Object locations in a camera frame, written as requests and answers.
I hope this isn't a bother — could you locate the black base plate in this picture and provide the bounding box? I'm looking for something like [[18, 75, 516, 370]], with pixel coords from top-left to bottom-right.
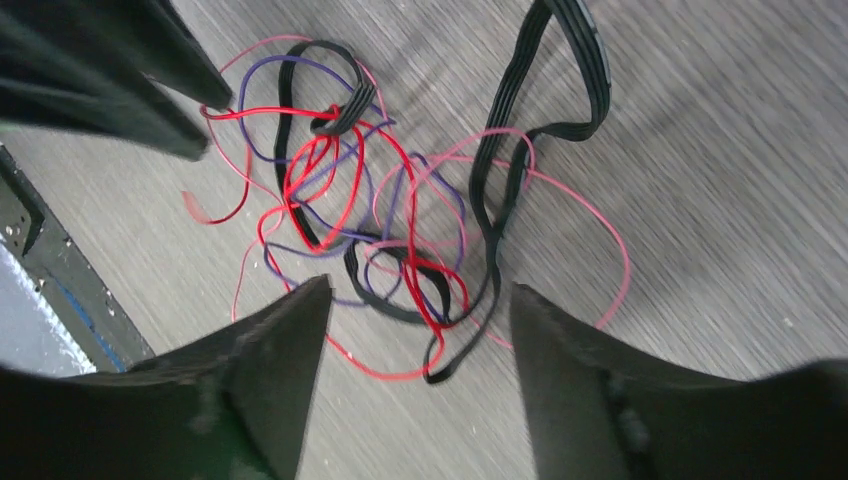
[[1, 148, 154, 372]]

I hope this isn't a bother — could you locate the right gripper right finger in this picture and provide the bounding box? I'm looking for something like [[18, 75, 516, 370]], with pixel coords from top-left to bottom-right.
[[509, 284, 847, 479]]

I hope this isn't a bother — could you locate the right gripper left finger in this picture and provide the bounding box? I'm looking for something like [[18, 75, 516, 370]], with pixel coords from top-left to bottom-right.
[[1, 276, 332, 479]]

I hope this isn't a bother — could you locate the pink thin wire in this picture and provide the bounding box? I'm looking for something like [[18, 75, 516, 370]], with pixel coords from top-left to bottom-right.
[[205, 34, 632, 352]]

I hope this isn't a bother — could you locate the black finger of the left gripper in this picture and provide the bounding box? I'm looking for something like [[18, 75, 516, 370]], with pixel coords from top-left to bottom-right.
[[1, 13, 209, 161], [69, 0, 233, 108]]

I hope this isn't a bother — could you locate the purple wire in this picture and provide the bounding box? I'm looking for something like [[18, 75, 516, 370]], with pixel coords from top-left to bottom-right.
[[237, 54, 468, 309]]

